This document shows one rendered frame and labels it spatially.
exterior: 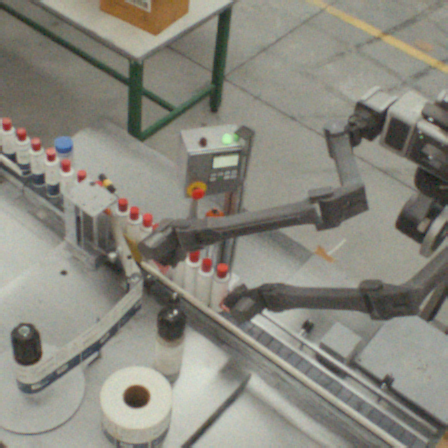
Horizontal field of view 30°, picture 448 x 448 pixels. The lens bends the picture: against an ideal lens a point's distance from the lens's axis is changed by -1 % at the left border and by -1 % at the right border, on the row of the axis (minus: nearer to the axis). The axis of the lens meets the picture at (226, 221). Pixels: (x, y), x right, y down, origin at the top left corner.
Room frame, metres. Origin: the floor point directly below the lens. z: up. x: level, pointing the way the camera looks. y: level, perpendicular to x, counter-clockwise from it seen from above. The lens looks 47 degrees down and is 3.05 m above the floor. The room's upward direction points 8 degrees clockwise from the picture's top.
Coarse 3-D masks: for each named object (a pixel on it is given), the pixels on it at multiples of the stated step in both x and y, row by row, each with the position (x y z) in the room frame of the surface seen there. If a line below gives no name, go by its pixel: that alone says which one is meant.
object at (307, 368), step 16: (160, 272) 1.74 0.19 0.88; (192, 304) 1.63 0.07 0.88; (256, 336) 1.54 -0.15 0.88; (272, 336) 1.55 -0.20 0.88; (272, 352) 1.49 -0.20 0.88; (288, 352) 1.49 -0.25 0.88; (304, 368) 1.44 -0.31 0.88; (320, 368) 1.45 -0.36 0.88; (304, 384) 1.38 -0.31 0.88; (320, 384) 1.39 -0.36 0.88; (336, 384) 1.40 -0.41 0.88; (352, 400) 1.35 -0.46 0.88; (368, 416) 1.30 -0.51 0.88; (384, 416) 1.31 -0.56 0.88; (400, 432) 1.26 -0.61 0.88
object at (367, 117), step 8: (360, 104) 2.00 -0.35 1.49; (368, 104) 1.99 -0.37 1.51; (360, 112) 1.97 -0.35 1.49; (368, 112) 1.97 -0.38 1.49; (376, 112) 1.97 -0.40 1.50; (352, 120) 1.94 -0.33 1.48; (360, 120) 1.94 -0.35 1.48; (368, 120) 1.94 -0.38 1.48; (376, 120) 1.96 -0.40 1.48; (360, 128) 1.91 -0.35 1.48; (368, 128) 1.93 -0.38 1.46; (376, 128) 1.96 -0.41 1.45; (360, 136) 1.91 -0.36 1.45; (368, 136) 1.93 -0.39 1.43
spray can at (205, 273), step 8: (208, 264) 1.63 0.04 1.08; (200, 272) 1.63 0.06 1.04; (208, 272) 1.63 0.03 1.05; (200, 280) 1.62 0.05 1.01; (208, 280) 1.62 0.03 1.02; (200, 288) 1.62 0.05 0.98; (208, 288) 1.62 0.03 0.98; (200, 296) 1.62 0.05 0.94; (208, 296) 1.63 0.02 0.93; (208, 304) 1.63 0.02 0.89
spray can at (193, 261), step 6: (198, 252) 1.68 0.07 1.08; (186, 258) 1.68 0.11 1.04; (192, 258) 1.66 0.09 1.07; (198, 258) 1.67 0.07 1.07; (186, 264) 1.66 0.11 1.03; (192, 264) 1.66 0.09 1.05; (198, 264) 1.66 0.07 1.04; (186, 270) 1.66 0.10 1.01; (192, 270) 1.65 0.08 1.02; (186, 276) 1.66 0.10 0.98; (192, 276) 1.65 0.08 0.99; (186, 282) 1.66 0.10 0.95; (192, 282) 1.65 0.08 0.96; (186, 288) 1.65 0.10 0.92; (192, 288) 1.65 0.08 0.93; (192, 294) 1.65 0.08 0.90
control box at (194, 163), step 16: (208, 128) 1.81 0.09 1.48; (224, 128) 1.82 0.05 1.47; (192, 144) 1.73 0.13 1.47; (208, 144) 1.74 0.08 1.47; (224, 144) 1.75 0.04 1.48; (240, 144) 1.76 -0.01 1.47; (192, 160) 1.70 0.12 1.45; (208, 160) 1.72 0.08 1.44; (240, 160) 1.76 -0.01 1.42; (192, 176) 1.70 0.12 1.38; (208, 176) 1.72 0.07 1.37; (208, 192) 1.72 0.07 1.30; (224, 192) 1.74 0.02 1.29
